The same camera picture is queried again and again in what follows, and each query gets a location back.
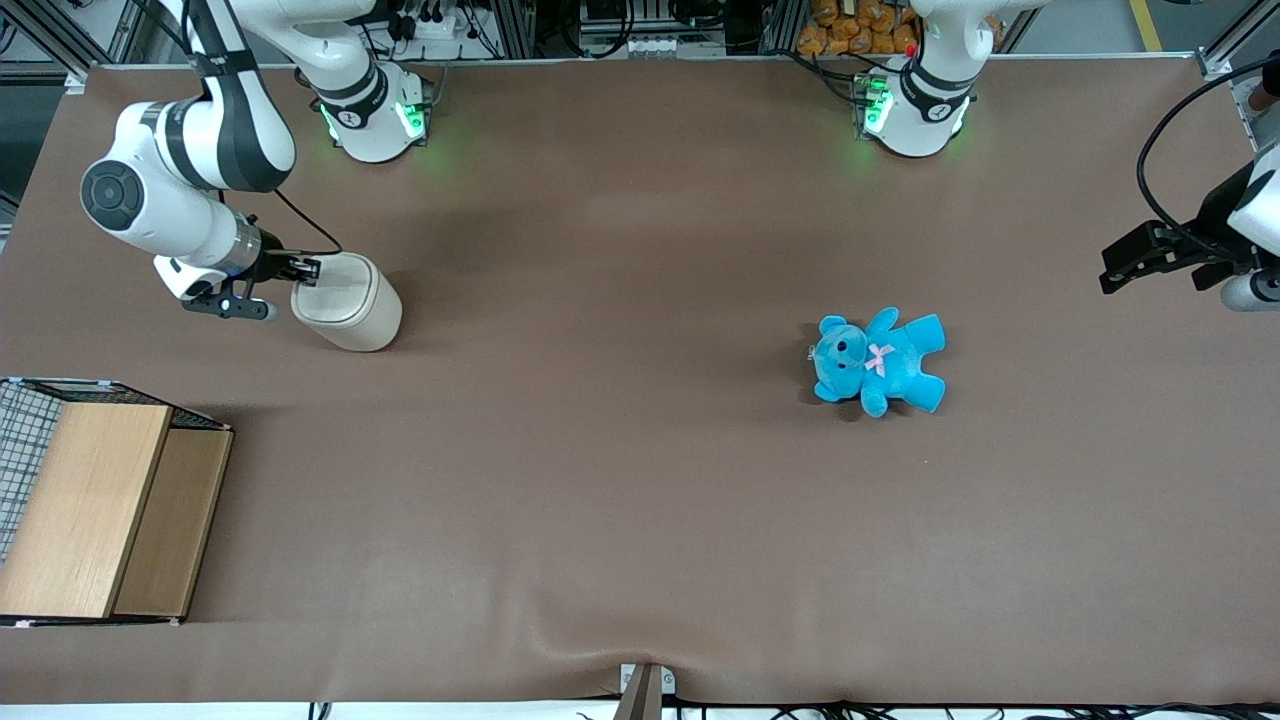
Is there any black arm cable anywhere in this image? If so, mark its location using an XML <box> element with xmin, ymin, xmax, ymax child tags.
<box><xmin>268</xmin><ymin>188</ymin><xmax>345</xmax><ymax>259</ymax></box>
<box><xmin>1136</xmin><ymin>57</ymin><xmax>1280</xmax><ymax>251</ymax></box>

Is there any wooden shelf with wire basket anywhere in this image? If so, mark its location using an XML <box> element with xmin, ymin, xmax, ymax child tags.
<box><xmin>0</xmin><ymin>376</ymin><xmax>237</xmax><ymax>629</ymax></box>

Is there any brown table mat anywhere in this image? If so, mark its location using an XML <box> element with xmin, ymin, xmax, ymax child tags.
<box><xmin>0</xmin><ymin>54</ymin><xmax>1280</xmax><ymax>707</ymax></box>

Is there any table edge clamp bracket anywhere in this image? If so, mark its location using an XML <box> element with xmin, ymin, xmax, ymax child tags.
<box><xmin>611</xmin><ymin>661</ymin><xmax>678</xmax><ymax>720</ymax></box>

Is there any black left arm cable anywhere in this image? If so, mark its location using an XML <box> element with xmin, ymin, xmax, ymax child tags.
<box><xmin>1136</xmin><ymin>57</ymin><xmax>1280</xmax><ymax>251</ymax></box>

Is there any orange plush toy pile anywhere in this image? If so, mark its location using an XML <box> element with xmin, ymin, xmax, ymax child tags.
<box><xmin>796</xmin><ymin>0</ymin><xmax>1003</xmax><ymax>57</ymax></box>

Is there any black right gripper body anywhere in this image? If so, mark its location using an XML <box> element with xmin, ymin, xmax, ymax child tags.
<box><xmin>246</xmin><ymin>240</ymin><xmax>303</xmax><ymax>291</ymax></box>

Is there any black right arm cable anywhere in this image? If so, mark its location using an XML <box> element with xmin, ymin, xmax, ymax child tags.
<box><xmin>268</xmin><ymin>188</ymin><xmax>345</xmax><ymax>259</ymax></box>

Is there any aluminium frame post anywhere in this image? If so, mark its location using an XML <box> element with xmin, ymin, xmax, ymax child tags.
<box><xmin>488</xmin><ymin>0</ymin><xmax>538</xmax><ymax>60</ymax></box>

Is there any dark wooden board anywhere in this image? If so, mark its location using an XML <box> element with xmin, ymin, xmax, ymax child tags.
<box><xmin>112</xmin><ymin>428</ymin><xmax>235</xmax><ymax>619</ymax></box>

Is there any white power strip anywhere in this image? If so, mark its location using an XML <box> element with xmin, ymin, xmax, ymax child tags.
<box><xmin>398</xmin><ymin>8</ymin><xmax>473</xmax><ymax>43</ymax></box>

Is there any cream lidded trash can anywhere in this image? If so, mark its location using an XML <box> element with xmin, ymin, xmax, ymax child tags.
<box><xmin>290</xmin><ymin>252</ymin><xmax>404</xmax><ymax>353</ymax></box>

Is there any blue teddy bear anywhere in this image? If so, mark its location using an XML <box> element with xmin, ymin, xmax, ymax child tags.
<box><xmin>811</xmin><ymin>306</ymin><xmax>948</xmax><ymax>419</ymax></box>

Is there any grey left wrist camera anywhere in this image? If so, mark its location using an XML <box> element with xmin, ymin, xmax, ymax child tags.
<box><xmin>1219</xmin><ymin>267</ymin><xmax>1280</xmax><ymax>314</ymax></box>

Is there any light wooden board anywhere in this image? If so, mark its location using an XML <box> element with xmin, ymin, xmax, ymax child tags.
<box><xmin>0</xmin><ymin>402</ymin><xmax>174</xmax><ymax>620</ymax></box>

